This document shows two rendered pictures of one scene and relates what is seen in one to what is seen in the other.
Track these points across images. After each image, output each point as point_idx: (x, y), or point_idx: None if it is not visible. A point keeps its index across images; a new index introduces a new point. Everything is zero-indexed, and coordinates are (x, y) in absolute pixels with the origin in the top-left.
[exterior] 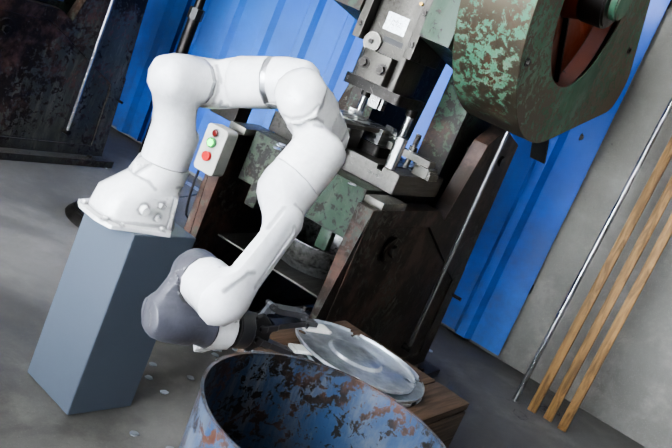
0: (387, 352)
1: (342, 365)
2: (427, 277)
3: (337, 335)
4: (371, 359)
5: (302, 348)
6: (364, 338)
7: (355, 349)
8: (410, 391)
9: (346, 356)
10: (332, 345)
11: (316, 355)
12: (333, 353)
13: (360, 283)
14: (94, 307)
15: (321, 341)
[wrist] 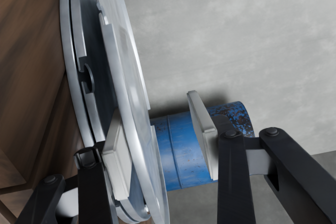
0: (129, 32)
1: (148, 168)
2: None
3: (113, 0)
4: (142, 90)
5: (126, 156)
6: None
7: (135, 65)
8: (159, 162)
9: (145, 120)
10: (133, 79)
11: (150, 192)
12: (135, 114)
13: None
14: None
15: (121, 60)
